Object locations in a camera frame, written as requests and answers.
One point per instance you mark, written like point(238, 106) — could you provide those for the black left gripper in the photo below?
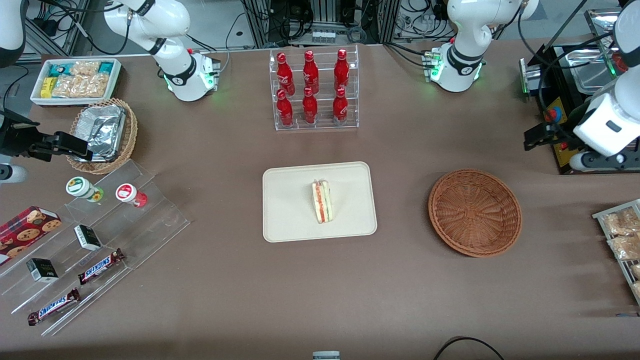
point(558, 130)

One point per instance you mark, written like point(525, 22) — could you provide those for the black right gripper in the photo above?
point(14, 140)

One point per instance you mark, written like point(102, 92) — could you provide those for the triangular layered sandwich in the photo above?
point(322, 202)

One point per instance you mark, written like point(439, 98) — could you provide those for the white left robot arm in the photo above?
point(460, 65)

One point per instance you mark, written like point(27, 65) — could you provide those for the aluminium foil tray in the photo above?
point(102, 130)

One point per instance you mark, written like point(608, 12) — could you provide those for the light wicker basket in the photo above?
point(131, 130)

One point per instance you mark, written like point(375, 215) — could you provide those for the brown wicker basket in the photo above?
point(475, 212)

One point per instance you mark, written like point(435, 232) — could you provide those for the cream rectangular tray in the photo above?
point(290, 210)

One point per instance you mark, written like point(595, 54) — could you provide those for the red emergency stop button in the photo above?
point(552, 114)

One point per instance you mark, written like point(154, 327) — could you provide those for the green sunflower yoghurt cup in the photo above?
point(79, 186)

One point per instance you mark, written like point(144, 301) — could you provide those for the white plastic crate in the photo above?
point(75, 102)

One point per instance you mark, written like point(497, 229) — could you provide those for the large clear cracker bag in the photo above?
point(80, 86)

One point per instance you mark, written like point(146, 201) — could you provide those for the yellow snack packet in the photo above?
point(47, 87)

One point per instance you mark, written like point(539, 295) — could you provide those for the red lid yoghurt cup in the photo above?
point(126, 192)

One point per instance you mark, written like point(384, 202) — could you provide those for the black countertop appliance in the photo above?
point(555, 62)

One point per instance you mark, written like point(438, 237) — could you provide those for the small clear cracker bag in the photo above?
point(85, 68)

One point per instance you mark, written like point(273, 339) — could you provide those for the teal snack packet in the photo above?
point(59, 69)
point(107, 67)

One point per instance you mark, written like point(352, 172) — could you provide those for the steel appliance pan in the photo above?
point(590, 70)

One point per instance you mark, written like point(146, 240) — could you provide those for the small black carton box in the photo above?
point(87, 238)

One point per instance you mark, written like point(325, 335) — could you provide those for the red chocolate chip cookie box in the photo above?
point(25, 230)

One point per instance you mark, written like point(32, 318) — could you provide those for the clear acrylic stepped stand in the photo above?
point(160, 220)

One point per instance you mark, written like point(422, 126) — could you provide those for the clear bagged bread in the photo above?
point(636, 271)
point(622, 222)
point(637, 290)
point(627, 247)

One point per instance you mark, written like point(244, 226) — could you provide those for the Snickers chocolate bar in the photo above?
point(54, 306)
point(100, 267)

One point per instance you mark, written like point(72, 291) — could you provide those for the steel appliance lid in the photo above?
point(600, 25)

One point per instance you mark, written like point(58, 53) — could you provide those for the black Face carton box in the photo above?
point(42, 270)

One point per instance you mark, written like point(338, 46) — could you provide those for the red cola bottle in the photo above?
point(284, 107)
point(285, 70)
point(340, 106)
point(310, 70)
point(310, 106)
point(341, 67)

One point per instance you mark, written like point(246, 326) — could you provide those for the clear acrylic bottle rack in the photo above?
point(325, 127)

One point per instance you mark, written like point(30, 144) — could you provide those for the white power strip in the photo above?
point(324, 36)

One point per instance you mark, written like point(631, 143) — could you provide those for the grey device edge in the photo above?
point(326, 356)

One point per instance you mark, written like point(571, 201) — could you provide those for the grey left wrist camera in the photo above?
point(600, 161)

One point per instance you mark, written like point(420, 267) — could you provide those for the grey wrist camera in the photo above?
point(600, 161)
point(12, 173)

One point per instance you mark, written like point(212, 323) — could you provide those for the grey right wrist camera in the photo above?
point(12, 173)

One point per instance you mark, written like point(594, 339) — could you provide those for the aluminium profile frame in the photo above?
point(260, 25)

